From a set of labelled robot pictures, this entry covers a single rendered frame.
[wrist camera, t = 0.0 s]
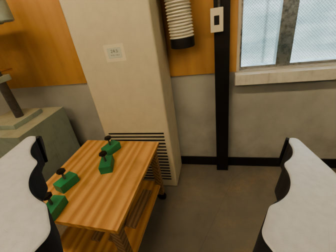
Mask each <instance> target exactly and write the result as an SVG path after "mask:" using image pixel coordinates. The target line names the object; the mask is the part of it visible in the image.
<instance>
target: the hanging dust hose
mask: <svg viewBox="0 0 336 252"><path fill-rule="evenodd" d="M189 1H190V0H164V2H165V4H164V5H165V6H166V7H165V9H167V10H166V12H167V14H166V15H167V17H166V18H167V19H168V20H167V21H168V23H167V24H168V25H169V26H168V28H170V29H169V31H170V32H169V34H170V35H169V36H170V37H171V38H170V45H171V48H172V49H175V50H177V49H186V48H190V47H193V46H194V45H195V36H194V33H193V32H194V31H193V27H192V26H193V24H192V23H193V22H192V21H191V20H192V18H191V17H192V15H191V13H192V12H191V10H192V9H191V8H190V7H191V5H189V4H191V2H189Z"/></svg>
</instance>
